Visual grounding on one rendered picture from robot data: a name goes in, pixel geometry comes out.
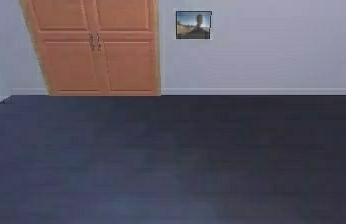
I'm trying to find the orange wooden double door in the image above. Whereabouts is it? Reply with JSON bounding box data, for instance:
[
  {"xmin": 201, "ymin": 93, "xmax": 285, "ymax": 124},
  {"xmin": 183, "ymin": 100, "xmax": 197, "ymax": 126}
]
[{"xmin": 18, "ymin": 0, "xmax": 162, "ymax": 97}]

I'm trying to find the grey door handle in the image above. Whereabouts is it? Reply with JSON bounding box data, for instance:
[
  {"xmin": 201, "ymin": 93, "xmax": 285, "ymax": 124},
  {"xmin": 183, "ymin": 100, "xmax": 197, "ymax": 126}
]
[{"xmin": 95, "ymin": 32, "xmax": 103, "ymax": 52}]

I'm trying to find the small framed landscape picture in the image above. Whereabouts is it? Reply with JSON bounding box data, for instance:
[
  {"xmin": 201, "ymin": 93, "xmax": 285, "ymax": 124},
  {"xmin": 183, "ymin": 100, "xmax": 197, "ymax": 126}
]
[{"xmin": 174, "ymin": 9, "xmax": 214, "ymax": 41}]

